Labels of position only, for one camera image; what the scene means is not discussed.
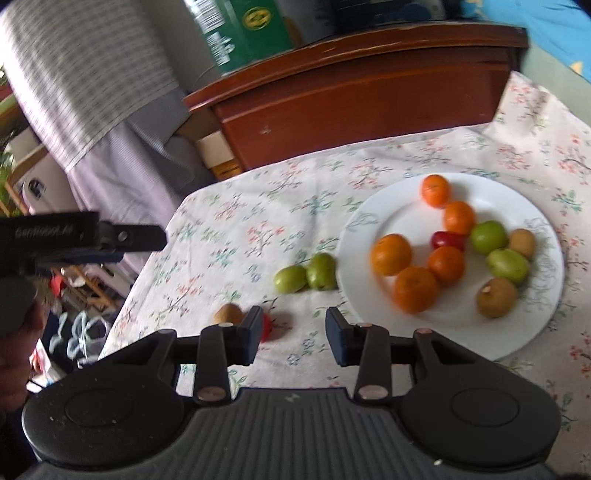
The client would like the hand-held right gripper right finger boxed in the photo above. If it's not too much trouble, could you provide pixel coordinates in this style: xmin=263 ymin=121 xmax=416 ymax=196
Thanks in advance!
xmin=325 ymin=306 xmax=491 ymax=402

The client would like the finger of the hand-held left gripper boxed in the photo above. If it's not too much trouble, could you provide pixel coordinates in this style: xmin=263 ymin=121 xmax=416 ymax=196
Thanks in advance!
xmin=60 ymin=220 xmax=168 ymax=265

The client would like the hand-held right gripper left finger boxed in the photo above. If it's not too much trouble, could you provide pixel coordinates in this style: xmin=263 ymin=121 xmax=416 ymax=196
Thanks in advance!
xmin=99 ymin=305 xmax=265 ymax=407

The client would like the brown kiwi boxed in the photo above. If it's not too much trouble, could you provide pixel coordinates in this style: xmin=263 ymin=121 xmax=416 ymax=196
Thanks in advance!
xmin=476 ymin=277 xmax=518 ymax=319
xmin=213 ymin=303 xmax=245 ymax=326
xmin=508 ymin=228 xmax=537 ymax=259

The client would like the green plum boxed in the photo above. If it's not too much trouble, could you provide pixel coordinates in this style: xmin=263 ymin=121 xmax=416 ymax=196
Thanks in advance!
xmin=469 ymin=220 xmax=509 ymax=256
xmin=307 ymin=252 xmax=338 ymax=291
xmin=274 ymin=265 xmax=308 ymax=295
xmin=486 ymin=248 xmax=530 ymax=284

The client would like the orange mandarin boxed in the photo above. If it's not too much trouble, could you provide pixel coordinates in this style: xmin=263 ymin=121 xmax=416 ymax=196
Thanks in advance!
xmin=370 ymin=234 xmax=413 ymax=277
xmin=427 ymin=246 xmax=465 ymax=285
xmin=394 ymin=267 xmax=440 ymax=315
xmin=420 ymin=174 xmax=451 ymax=208
xmin=444 ymin=201 xmax=476 ymax=236

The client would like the white plate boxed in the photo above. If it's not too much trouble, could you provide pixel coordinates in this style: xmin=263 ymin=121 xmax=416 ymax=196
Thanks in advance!
xmin=336 ymin=173 xmax=565 ymax=361

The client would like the person's left hand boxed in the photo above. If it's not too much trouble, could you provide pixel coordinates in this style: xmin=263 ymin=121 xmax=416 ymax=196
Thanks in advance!
xmin=0 ymin=300 xmax=51 ymax=416

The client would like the white appliance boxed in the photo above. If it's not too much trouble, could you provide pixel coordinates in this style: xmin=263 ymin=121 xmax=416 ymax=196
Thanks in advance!
xmin=21 ymin=157 xmax=77 ymax=215

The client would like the wooden stool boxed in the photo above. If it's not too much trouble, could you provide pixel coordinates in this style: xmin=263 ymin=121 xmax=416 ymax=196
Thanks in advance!
xmin=62 ymin=263 xmax=134 ymax=315

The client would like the floral tablecloth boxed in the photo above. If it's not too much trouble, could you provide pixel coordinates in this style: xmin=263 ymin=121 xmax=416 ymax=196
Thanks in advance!
xmin=99 ymin=71 xmax=591 ymax=435

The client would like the open yellow cardboard box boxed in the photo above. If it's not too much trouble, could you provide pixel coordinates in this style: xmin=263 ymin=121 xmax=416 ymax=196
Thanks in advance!
xmin=194 ymin=129 xmax=242 ymax=181

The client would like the brown wooden nightstand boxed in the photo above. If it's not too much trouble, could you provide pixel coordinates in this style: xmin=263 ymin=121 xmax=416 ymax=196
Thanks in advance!
xmin=183 ymin=22 xmax=529 ymax=172

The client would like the green cardboard box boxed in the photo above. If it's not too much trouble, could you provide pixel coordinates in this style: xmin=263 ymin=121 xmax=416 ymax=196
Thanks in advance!
xmin=184 ymin=0 xmax=294 ymax=77

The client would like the pale green bed sheet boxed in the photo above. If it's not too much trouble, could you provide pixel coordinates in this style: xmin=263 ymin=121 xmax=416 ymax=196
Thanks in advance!
xmin=522 ymin=44 xmax=591 ymax=104

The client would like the blue printed blanket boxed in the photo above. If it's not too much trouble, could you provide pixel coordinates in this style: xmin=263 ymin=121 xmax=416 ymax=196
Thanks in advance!
xmin=462 ymin=0 xmax=591 ymax=70

